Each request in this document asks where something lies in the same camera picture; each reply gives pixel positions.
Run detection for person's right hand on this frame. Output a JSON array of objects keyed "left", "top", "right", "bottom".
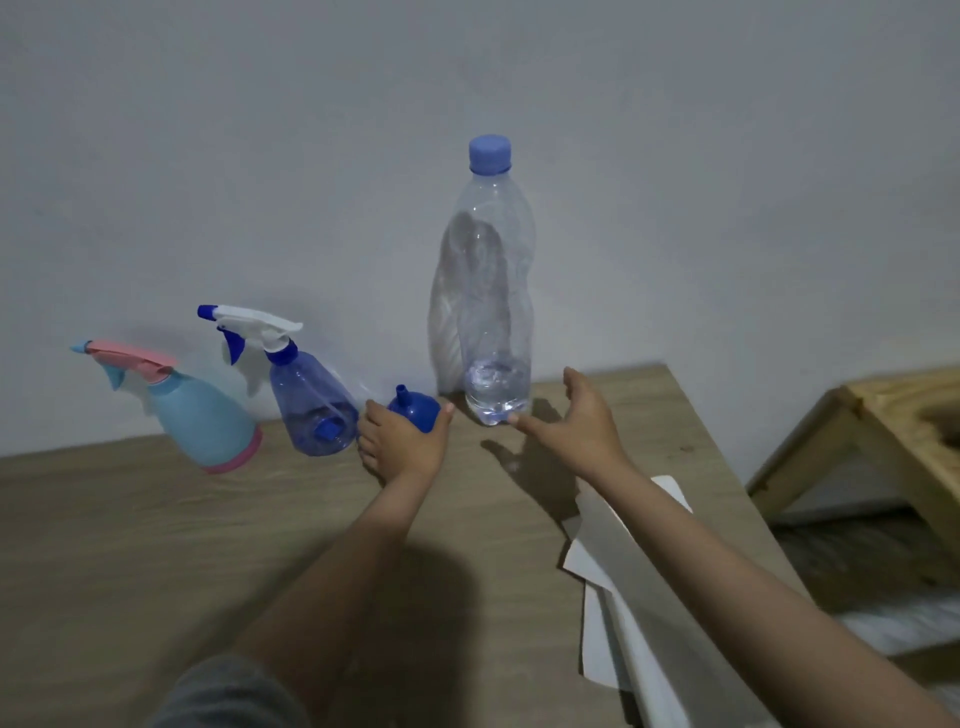
[{"left": 508, "top": 366, "right": 631, "bottom": 485}]

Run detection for person's left hand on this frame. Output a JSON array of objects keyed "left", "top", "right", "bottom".
[{"left": 356, "top": 399, "right": 456, "bottom": 485}]

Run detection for blue plastic funnel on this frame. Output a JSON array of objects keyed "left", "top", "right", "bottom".
[{"left": 386, "top": 384, "right": 444, "bottom": 435}]

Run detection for dark blue spray bottle body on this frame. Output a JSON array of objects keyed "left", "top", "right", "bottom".
[{"left": 268, "top": 344, "right": 361, "bottom": 457}]

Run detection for clear plastic water bottle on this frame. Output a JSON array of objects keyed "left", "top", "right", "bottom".
[{"left": 428, "top": 168, "right": 538, "bottom": 427}]

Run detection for white blue trigger sprayer head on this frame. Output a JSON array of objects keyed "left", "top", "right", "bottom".
[{"left": 197, "top": 304, "right": 304, "bottom": 367}]

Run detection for light blue spray bottle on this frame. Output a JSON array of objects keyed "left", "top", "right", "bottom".
[{"left": 146, "top": 371, "right": 264, "bottom": 475}]

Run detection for pink spray trigger head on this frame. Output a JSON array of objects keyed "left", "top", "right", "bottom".
[{"left": 71, "top": 338, "right": 180, "bottom": 391}]

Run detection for blue bottle cap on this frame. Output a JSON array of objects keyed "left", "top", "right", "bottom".
[{"left": 468, "top": 134, "right": 514, "bottom": 175}]

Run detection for person's left forearm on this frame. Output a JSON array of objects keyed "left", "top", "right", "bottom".
[{"left": 232, "top": 472, "right": 444, "bottom": 706}]

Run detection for person's right forearm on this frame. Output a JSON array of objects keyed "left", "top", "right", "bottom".
[{"left": 592, "top": 464, "right": 960, "bottom": 728}]

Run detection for person's grey left sleeve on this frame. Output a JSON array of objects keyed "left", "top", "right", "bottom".
[{"left": 149, "top": 652, "right": 309, "bottom": 728}]

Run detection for white paper towels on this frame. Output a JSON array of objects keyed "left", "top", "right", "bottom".
[{"left": 562, "top": 474, "right": 781, "bottom": 728}]

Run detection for light wooden stool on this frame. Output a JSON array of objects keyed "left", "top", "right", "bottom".
[{"left": 746, "top": 367, "right": 960, "bottom": 556}]

